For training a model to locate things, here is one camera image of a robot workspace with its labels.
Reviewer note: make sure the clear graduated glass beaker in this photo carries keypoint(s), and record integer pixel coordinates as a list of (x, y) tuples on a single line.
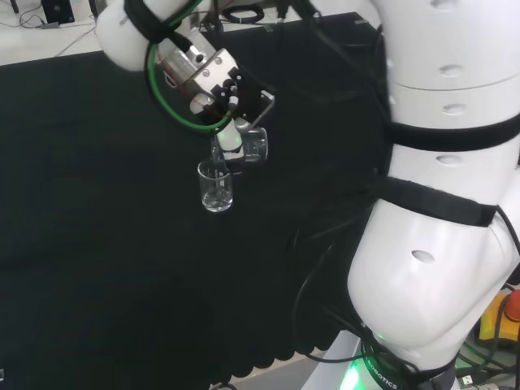
[(215, 191)]

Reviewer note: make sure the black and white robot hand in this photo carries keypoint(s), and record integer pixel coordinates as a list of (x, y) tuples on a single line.
[(245, 99)]

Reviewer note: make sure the black scalloped table cloth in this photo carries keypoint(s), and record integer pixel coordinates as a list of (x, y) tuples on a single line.
[(101, 243)]

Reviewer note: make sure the clear glass beaker with water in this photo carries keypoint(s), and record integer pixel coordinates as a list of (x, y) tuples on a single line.
[(256, 148)]

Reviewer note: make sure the silver wrist mount block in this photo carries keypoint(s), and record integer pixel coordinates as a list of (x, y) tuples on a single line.
[(191, 69)]

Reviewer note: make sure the black computer box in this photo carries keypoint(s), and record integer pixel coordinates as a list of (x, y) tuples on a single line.
[(57, 10)]

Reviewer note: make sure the yellow stop button box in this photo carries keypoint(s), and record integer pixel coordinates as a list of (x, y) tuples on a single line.
[(493, 321)]

